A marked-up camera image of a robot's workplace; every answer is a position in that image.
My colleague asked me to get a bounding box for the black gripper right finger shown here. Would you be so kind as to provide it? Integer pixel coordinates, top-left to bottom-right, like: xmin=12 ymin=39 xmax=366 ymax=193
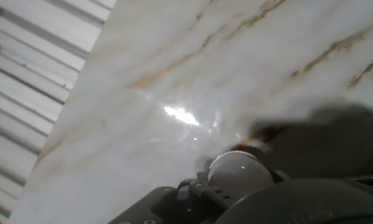
xmin=269 ymin=169 xmax=373 ymax=189

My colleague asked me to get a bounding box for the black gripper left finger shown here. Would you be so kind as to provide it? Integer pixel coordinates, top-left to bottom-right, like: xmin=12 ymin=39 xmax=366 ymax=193
xmin=107 ymin=170 xmax=239 ymax=224

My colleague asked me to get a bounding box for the white light bulb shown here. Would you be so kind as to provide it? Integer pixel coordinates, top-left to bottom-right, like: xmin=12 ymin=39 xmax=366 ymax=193
xmin=207 ymin=150 xmax=275 ymax=198

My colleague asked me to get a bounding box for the marble pattern mat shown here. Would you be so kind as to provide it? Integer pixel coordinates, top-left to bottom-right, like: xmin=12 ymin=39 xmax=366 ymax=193
xmin=8 ymin=0 xmax=373 ymax=224

